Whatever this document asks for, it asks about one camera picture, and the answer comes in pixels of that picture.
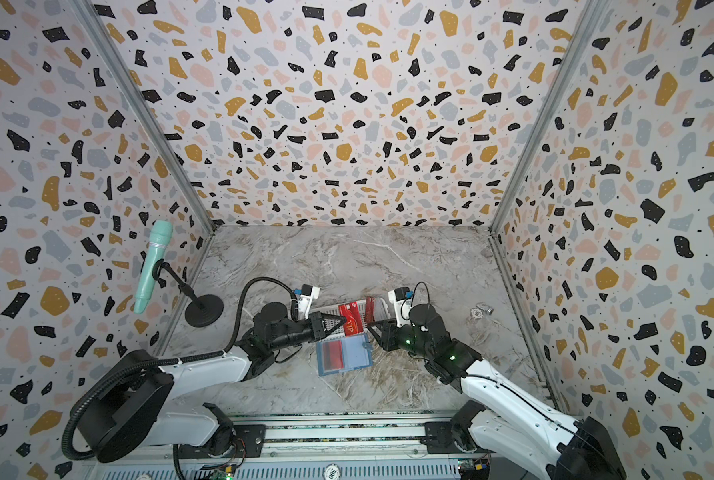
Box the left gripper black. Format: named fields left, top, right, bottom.
left=272, top=312, right=349, bottom=353

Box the red VIP credit card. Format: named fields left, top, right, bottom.
left=339, top=302, right=364, bottom=337
left=321, top=340, right=345, bottom=373

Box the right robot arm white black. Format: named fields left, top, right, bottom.
left=367, top=304, right=627, bottom=479

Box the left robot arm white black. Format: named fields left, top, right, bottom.
left=61, top=302, right=348, bottom=463

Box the stack of red cards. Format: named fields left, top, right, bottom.
left=364, top=296, right=375, bottom=325

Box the white plastic mesh basket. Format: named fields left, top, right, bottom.
left=313, top=297, right=394, bottom=338

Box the small silver metal object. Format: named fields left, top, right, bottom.
left=470, top=303, right=494, bottom=319

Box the black microphone stand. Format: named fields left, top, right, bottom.
left=153, top=260, right=224, bottom=328

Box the mint green microphone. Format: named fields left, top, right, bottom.
left=134, top=220, right=173, bottom=314

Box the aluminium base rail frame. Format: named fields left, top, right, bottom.
left=92, top=410, right=610, bottom=480

